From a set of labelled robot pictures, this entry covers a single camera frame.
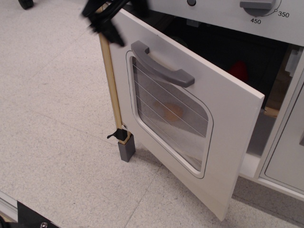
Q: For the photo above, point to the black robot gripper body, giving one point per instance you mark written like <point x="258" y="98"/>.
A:
<point x="98" y="19"/>

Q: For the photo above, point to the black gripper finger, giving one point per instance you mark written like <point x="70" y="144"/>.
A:
<point x="109" y="31"/>
<point x="141" y="7"/>

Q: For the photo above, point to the white toy oven door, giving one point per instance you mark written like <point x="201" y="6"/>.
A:
<point x="206" y="147"/>

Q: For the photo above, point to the black caster wheel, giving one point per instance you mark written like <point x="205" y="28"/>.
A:
<point x="26" y="4"/>

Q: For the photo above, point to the orange toy chicken drumstick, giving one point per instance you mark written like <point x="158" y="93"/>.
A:
<point x="169" y="111"/>

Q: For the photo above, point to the black tape strip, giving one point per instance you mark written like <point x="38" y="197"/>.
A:
<point x="120" y="134"/>

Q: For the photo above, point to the grey temperature dial knob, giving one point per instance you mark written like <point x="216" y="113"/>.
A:
<point x="257" y="8"/>

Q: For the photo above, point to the red toy strawberry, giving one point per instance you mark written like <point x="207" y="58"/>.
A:
<point x="239" y="70"/>

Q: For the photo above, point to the white toy kitchen cabinet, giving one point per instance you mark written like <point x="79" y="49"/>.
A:
<point x="285" y="23"/>

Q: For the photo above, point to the white right cabinet door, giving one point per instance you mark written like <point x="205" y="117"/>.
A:
<point x="285" y="163"/>

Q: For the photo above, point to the light wooden corner post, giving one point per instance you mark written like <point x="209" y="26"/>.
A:
<point x="111" y="80"/>

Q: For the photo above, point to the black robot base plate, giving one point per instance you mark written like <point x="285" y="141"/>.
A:
<point x="32" y="219"/>

